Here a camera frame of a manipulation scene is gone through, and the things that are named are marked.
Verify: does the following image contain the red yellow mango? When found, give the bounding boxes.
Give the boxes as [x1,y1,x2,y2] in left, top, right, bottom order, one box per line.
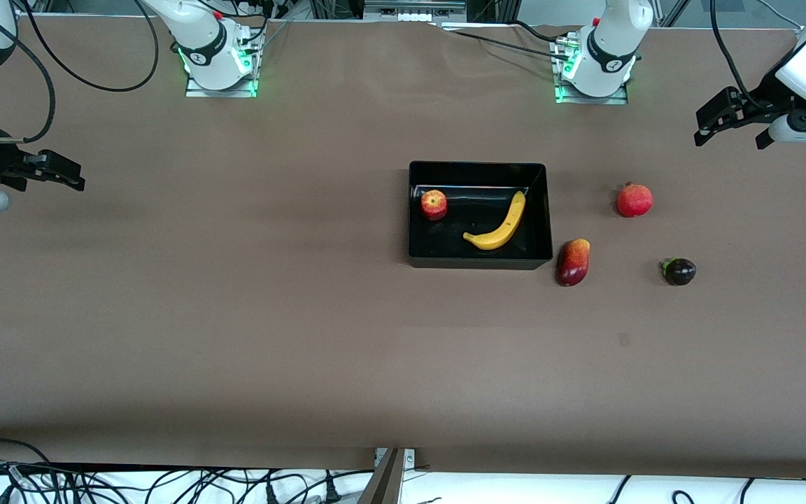
[556,239,591,287]

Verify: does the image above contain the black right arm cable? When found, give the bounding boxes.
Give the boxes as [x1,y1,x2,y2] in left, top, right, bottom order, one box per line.
[0,35,58,145]
[22,0,160,93]

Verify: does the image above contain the black cable on table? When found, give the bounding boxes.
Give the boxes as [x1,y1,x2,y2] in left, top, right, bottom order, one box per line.
[438,21,573,61]

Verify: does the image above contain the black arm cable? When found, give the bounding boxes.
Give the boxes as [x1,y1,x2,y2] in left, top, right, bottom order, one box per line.
[709,0,762,107]
[22,0,160,93]
[0,35,58,145]

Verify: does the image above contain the red apple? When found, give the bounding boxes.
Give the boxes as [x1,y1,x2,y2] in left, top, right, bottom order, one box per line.
[420,190,448,222]

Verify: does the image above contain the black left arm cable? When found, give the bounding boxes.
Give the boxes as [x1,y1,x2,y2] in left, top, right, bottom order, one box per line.
[709,0,762,107]

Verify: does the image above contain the black rectangular plastic box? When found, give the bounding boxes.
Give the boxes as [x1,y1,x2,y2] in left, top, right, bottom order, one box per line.
[408,161,554,271]

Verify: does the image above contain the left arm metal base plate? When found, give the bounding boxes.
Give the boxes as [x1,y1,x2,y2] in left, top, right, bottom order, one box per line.
[555,38,630,106]

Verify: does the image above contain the yellow banana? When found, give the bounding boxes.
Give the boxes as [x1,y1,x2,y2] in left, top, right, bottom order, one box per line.
[462,190,527,251]

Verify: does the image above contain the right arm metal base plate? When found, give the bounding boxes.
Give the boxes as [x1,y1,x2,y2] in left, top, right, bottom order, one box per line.
[185,31,259,98]

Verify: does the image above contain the silver corner bracket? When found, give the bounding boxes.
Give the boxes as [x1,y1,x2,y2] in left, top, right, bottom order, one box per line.
[374,448,418,470]

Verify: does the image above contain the grey power strip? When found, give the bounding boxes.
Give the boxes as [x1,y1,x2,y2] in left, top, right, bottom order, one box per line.
[364,2,468,22]

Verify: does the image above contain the dark metal frame strut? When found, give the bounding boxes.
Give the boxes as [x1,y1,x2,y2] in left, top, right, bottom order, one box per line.
[357,448,405,504]

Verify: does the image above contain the red pomegranate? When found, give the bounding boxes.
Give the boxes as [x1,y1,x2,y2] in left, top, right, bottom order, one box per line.
[616,182,654,218]

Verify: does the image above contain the dark purple mangosteen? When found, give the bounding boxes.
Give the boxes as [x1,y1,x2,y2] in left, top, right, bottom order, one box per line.
[660,257,697,286]

